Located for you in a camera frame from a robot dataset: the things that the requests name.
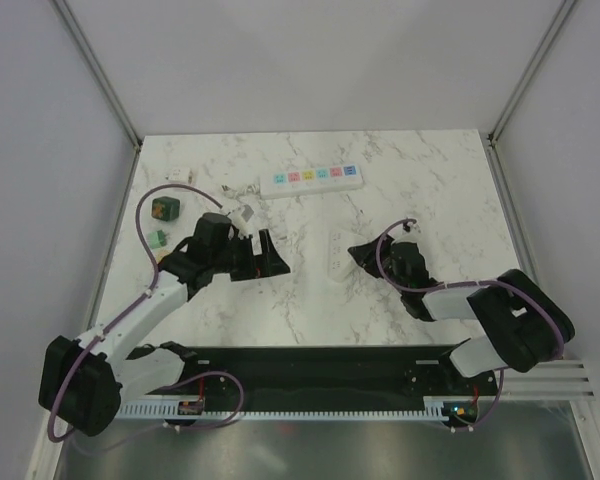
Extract tan wooden cube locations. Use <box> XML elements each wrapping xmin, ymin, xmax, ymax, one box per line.
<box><xmin>155</xmin><ymin>250</ymin><xmax>169</xmax><ymax>262</ymax></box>

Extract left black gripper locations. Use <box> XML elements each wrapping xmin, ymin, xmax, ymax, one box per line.
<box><xmin>210</xmin><ymin>229</ymin><xmax>288</xmax><ymax>281</ymax></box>

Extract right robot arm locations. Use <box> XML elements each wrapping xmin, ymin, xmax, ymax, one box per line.
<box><xmin>348</xmin><ymin>235</ymin><xmax>575</xmax><ymax>394</ymax></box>

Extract dark green cube plug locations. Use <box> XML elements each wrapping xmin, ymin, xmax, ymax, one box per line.
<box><xmin>151</xmin><ymin>196</ymin><xmax>181</xmax><ymax>222</ymax></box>

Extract white power strip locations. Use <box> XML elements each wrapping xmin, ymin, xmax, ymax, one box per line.
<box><xmin>259</xmin><ymin>164</ymin><xmax>364</xmax><ymax>200</ymax></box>

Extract white cube with print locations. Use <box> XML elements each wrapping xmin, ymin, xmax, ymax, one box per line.
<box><xmin>166</xmin><ymin>166</ymin><xmax>195</xmax><ymax>185</ymax></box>

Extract purple cable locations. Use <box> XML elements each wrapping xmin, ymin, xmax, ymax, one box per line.
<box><xmin>47</xmin><ymin>183</ymin><xmax>246</xmax><ymax>444</ymax></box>
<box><xmin>375</xmin><ymin>217</ymin><xmax>566</xmax><ymax>434</ymax></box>

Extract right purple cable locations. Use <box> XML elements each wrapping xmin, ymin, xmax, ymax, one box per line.
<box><xmin>375</xmin><ymin>217</ymin><xmax>566</xmax><ymax>434</ymax></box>

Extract white slotted cable duct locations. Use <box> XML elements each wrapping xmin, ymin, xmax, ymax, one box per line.
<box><xmin>115</xmin><ymin>396</ymin><xmax>478</xmax><ymax>422</ymax></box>

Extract light green cube plug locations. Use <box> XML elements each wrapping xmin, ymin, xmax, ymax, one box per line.
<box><xmin>146</xmin><ymin>229</ymin><xmax>169</xmax><ymax>250</ymax></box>

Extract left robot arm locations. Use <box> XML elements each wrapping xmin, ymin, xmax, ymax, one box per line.
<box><xmin>38</xmin><ymin>212</ymin><xmax>291</xmax><ymax>436</ymax></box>

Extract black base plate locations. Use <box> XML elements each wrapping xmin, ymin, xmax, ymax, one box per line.
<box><xmin>158</xmin><ymin>343</ymin><xmax>498</xmax><ymax>409</ymax></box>

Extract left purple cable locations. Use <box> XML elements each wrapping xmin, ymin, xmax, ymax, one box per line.
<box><xmin>47</xmin><ymin>183</ymin><xmax>246</xmax><ymax>444</ymax></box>

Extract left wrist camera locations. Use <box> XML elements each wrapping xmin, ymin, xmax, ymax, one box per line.
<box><xmin>225</xmin><ymin>204</ymin><xmax>254</xmax><ymax>238</ymax></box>

